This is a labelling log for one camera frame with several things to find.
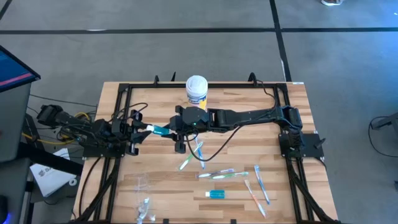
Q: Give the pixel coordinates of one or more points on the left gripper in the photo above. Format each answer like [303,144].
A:
[122,130]

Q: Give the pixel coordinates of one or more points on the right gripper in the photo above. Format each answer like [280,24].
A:
[194,119]

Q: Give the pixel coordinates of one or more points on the clear plastic bag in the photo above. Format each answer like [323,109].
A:
[141,186]

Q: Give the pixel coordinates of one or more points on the purple white toothbrush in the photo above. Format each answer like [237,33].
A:
[214,173]

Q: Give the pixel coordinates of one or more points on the orange white toothbrush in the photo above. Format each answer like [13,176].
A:
[255,198]

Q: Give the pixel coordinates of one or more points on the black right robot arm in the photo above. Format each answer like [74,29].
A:
[248,116]

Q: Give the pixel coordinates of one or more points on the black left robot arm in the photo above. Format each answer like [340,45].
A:
[77,127]

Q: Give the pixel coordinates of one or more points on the Lysol wipes canister yellow label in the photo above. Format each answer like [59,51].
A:
[196,87]

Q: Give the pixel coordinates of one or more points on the white tape roll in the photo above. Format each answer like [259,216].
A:
[71,183]

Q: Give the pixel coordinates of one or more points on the black desk bar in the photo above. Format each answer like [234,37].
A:
[49,160]

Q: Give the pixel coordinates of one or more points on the white printed paper sheet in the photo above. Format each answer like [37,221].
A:
[49,183]

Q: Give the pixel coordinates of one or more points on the grey cabinet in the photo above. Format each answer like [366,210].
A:
[12,124]

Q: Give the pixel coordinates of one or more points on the white table label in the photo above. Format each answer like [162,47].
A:
[298,83]

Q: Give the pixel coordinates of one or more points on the person's shoe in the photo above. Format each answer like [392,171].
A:
[332,2]

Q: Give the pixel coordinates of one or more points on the grey floor stand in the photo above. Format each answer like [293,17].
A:
[388,121]

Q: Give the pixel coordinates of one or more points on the black aluminium table frame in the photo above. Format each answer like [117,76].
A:
[233,85]

